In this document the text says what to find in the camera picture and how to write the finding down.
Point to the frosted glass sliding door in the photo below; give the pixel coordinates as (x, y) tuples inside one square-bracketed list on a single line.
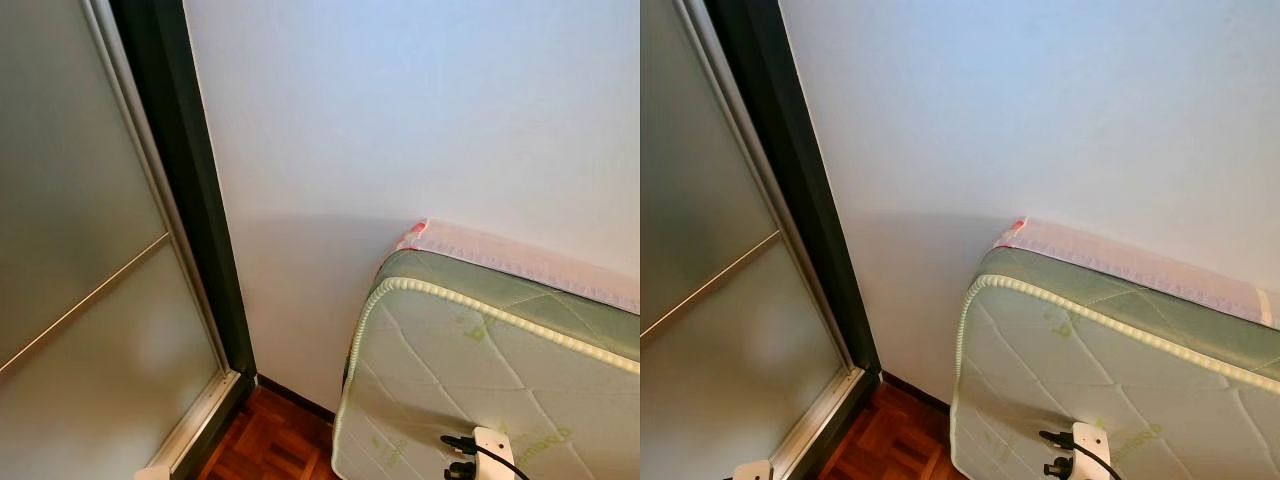
[(700, 150), (70, 150)]

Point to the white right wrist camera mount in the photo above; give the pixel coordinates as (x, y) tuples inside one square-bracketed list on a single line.
[(495, 450), (1090, 445)]

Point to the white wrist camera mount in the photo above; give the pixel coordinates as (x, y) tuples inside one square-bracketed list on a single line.
[(1090, 445), (752, 470), (495, 450), (152, 474)]

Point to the dark door frame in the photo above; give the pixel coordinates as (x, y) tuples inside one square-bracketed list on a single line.
[(170, 120), (770, 120)]

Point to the green white quilted mattress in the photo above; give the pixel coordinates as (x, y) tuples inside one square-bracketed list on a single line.
[(480, 370), (1100, 380)]

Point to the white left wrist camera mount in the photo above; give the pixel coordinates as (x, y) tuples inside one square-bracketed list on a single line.
[(752, 470), (152, 474)]

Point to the pale pink mattress cover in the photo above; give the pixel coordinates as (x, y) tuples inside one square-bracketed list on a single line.
[(1120, 265), (500, 255)]

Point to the dark wooden skirting board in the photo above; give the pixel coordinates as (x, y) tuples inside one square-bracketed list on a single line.
[(295, 398), (915, 392)]

